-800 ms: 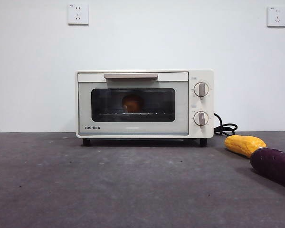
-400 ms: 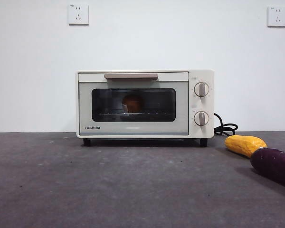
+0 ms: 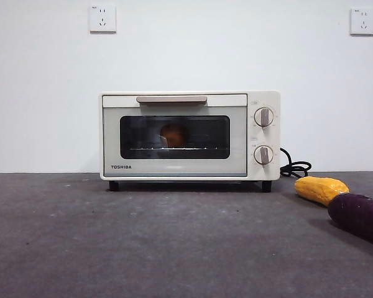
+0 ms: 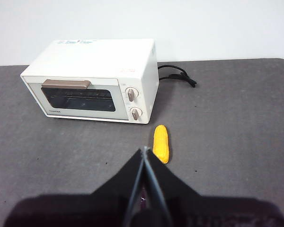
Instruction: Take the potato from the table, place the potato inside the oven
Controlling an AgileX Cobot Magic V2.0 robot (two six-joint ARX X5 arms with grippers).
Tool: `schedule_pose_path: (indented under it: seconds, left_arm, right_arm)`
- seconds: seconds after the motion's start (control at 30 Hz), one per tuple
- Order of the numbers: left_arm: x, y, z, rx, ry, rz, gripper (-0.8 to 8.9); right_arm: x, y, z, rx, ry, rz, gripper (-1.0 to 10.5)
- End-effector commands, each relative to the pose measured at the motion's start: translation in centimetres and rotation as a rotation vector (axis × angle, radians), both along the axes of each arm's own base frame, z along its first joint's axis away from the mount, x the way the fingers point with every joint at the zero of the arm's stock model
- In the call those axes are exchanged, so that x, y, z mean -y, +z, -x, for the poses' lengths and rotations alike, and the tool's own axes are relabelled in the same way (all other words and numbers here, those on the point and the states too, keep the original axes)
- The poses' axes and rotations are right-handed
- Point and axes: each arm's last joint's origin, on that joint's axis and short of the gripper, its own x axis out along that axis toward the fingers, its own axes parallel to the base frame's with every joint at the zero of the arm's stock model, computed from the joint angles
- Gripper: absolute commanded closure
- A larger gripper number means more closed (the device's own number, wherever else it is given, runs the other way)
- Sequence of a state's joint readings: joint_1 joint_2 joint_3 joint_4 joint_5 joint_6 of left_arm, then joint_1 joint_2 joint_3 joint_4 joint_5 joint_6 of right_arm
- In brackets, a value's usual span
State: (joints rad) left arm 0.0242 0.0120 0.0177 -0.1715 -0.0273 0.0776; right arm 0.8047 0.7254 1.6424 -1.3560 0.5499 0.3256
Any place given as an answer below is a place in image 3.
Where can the brown potato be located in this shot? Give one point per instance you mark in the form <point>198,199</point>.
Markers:
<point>173,135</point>

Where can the round cream oven knob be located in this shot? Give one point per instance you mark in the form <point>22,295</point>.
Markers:
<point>263,154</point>
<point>264,117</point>

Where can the cream Toshiba toaster oven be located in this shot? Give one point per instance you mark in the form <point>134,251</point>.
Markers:
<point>266,136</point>

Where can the yellow corn cob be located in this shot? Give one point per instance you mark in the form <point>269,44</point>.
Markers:
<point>319,189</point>

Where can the purple corn cob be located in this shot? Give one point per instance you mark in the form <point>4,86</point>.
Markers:
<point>360,217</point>

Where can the white wall socket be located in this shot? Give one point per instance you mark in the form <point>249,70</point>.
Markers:
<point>103,18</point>
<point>362,21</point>

